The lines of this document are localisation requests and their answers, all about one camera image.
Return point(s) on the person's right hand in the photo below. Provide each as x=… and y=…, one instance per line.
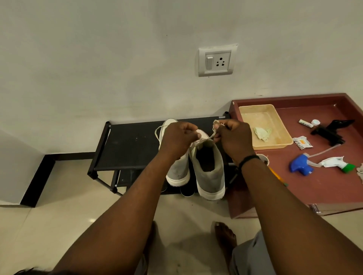
x=236, y=141

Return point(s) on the person's left hand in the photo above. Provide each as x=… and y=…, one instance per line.
x=175, y=138

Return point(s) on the person's left fingers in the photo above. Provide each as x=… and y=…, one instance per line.
x=190, y=131

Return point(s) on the person's right fingers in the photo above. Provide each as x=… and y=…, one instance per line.
x=224, y=130

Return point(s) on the white shoelace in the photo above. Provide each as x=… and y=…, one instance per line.
x=216, y=122

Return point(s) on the person's right forearm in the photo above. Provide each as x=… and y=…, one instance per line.
x=286, y=221

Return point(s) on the person's left forearm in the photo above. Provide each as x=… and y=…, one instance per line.
x=127, y=215

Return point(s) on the beige plastic tray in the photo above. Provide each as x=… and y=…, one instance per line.
x=255, y=116

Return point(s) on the black wrist band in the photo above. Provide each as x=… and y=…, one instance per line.
x=247, y=160

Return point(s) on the crumpled pale green cloth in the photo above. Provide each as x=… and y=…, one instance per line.
x=262, y=133

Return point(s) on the grey shoe with white sole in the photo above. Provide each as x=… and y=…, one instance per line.
x=178, y=170
x=211, y=175

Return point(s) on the small white cup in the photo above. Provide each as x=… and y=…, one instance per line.
x=263, y=158

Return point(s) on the black shoe rack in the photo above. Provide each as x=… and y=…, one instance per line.
x=127, y=144

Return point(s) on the yellow pencil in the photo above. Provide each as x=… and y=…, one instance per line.
x=276, y=175

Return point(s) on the white printed sachet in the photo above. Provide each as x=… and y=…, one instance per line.
x=302, y=142

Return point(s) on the small white tube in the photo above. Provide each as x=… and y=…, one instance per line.
x=305, y=123

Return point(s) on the blue spray trigger head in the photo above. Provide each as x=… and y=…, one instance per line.
x=299, y=165

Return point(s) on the white bottle cap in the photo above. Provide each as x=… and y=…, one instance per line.
x=315, y=122

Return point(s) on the maroon low cabinet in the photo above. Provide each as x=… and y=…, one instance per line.
x=312, y=185

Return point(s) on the black phone holder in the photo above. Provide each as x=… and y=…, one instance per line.
x=329, y=132

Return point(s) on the person's bare foot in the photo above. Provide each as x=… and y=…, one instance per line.
x=225, y=240

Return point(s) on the white nozzle with green tip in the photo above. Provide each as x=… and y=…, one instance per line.
x=334, y=163

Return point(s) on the grey shorts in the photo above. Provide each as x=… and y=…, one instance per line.
x=249, y=257

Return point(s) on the white wall socket plate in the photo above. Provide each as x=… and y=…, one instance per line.
x=217, y=61

